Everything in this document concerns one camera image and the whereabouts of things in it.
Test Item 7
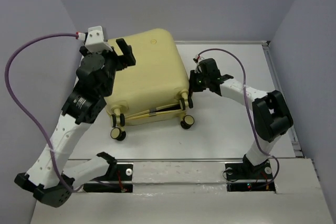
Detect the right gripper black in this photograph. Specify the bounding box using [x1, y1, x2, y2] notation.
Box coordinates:
[186, 70, 210, 92]

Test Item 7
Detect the yellow hard-shell suitcase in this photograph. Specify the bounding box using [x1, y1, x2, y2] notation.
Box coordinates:
[105, 28, 195, 141]

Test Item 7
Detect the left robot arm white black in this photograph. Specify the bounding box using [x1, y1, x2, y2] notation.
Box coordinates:
[14, 38, 136, 208]

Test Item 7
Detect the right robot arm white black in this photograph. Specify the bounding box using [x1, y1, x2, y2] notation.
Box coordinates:
[190, 57, 293, 178]

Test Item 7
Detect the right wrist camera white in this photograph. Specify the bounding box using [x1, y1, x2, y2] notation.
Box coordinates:
[193, 54, 204, 73]

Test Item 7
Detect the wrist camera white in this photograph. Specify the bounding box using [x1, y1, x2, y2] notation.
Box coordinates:
[193, 54, 204, 73]
[85, 26, 112, 53]

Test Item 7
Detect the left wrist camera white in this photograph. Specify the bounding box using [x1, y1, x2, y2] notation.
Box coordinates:
[85, 26, 112, 53]

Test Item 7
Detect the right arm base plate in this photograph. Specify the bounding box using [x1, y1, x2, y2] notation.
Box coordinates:
[222, 162, 276, 192]

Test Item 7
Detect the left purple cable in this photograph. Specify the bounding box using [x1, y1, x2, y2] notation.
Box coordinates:
[5, 31, 87, 193]

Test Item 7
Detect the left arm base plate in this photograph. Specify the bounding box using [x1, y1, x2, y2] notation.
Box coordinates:
[82, 163, 133, 193]

